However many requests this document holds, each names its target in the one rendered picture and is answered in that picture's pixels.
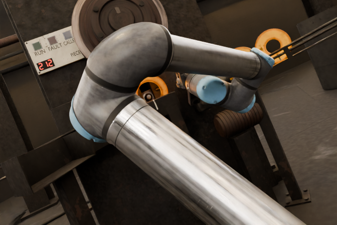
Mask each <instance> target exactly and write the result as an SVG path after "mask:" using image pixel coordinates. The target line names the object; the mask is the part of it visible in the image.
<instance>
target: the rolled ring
mask: <svg viewBox="0 0 337 225"><path fill-rule="evenodd" d="M145 82H153V83H155V84H157V85H158V86H159V88H160V91H161V96H163V95H165V94H168V89H167V86H166V84H165V82H164V81H163V80H162V79H161V78H160V77H147V78H145V79H144V80H143V81H142V82H141V83H140V85H139V87H140V86H141V85H142V84H143V83H145ZM138 89H139V88H138ZM138 89H137V92H136V94H137V95H138Z"/></svg>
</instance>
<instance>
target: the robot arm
mask: <svg viewBox="0 0 337 225"><path fill-rule="evenodd" d="M274 63H275V60H274V59H273V58H272V57H270V56H269V55H267V54H266V53H264V52H262V51H261V50H259V49H257V48H252V49H251V50H250V52H244V51H240V50H235V49H231V48H227V47H222V46H218V45H214V44H209V43H205V42H201V41H196V40H192V39H188V38H183V37H179V36H175V35H171V34H170V33H169V31H168V30H167V28H165V27H164V26H162V25H159V24H156V23H151V22H140V23H135V24H130V25H128V26H125V27H122V28H120V29H119V30H117V31H115V32H113V33H112V34H110V35H109V36H107V37H106V38H105V39H103V40H102V41H101V42H100V43H99V44H98V45H97V46H96V47H95V48H94V50H93V51H92V52H91V54H90V56H89V58H88V60H87V65H86V67H85V69H84V72H83V75H82V78H81V80H80V83H79V86H78V88H77V91H76V94H75V95H74V97H73V99H72V103H71V109H70V113H69V116H70V121H71V123H72V125H73V127H74V128H75V130H76V131H77V132H78V133H79V134H80V135H82V136H83V137H85V138H87V139H88V140H91V139H93V140H94V142H99V143H104V142H108V143H109V144H113V145H114V146H115V147H116V148H117V149H118V150H120V151H121V152H122V153H123V154H124V155H126V156H127V157H128V158H129V159H130V160H131V161H133V162H134V163H135V164H136V165H137V166H138V167H140V168H141V169H142V170H143V171H144V172H145V173H147V174H148V175H149V176H150V177H151V178H152V179H154V180H155V181H156V182H157V183H158V184H159V185H161V186H162V187H163V188H164V189H165V190H166V191H168V192H169V193H170V194H171V195H172V196H174V197H175V198H176V199H177V200H178V201H179V202H181V203H182V204H183V205H184V206H185V207H186V208H188V209H189V210H190V211H191V212H192V213H193V214H195V215H196V216H197V217H198V218H199V219H200V220H202V221H203V222H204V223H205V224H206V225H306V224H305V223H304V222H302V221H301V220H300V219H298V218H297V217H296V216H294V215H293V214H292V213H290V212H289V211H288V210H286V209H285V208H284V207H282V206H281V205H280V204H279V203H277V202H276V201H275V200H273V199H272V198H271V197H269V196H268V195H267V194H265V193H264V192H263V191H261V190H260V189H259V188H257V187H256V186H255V185H253V184H252V183H251V182H250V181H248V180H247V179H246V178H244V177H243V176H242V175H240V174H239V173H238V172H236V171H235V170H234V169H232V168H231V167H230V166H228V165H227V164H226V163H225V162H223V161H222V160H221V159H219V158H218V157H217V156H215V155H214V154H213V153H211V152H210V151H209V150H207V149H206V148H205V147H203V146H202V145H201V144H199V143H198V142H197V141H196V140H194V139H193V138H191V137H190V136H189V135H187V134H186V133H185V132H183V131H182V130H181V129H179V128H178V127H177V126H175V125H174V124H173V123H171V122H170V121H169V120H168V119H166V118H165V117H164V116H162V115H161V114H160V113H158V112H157V111H156V110H154V109H153V108H152V107H150V106H149V105H148V104H146V102H145V101H144V100H143V99H142V98H141V97H139V96H138V95H137V94H136V92H137V89H138V88H139V85H140V83H141V82H142V81H143V80H144V79H145V78H147V77H157V76H159V75H161V74H162V73H164V72H175V73H176V76H177V84H176V85H177V87H179V88H182V89H187V91H188V101H189V104H190V105H191V106H193V105H195V104H198V103H200V99H201V100H202V101H204V102H206V103H209V104H215V105H218V106H221V107H223V108H226V109H229V110H232V111H233V112H238V113H246V112H248V111H249V110H251V108H252V107H253V105H254V103H255V92H256V91H257V88H258V87H259V86H260V84H261V83H262V81H263V80H264V78H265V77H266V75H267V74H268V72H269V71H270V70H271V69H272V67H273V65H274ZM215 76H221V77H232V78H233V80H232V82H231V83H228V82H226V81H223V80H221V79H220V78H218V77H215Z"/></svg>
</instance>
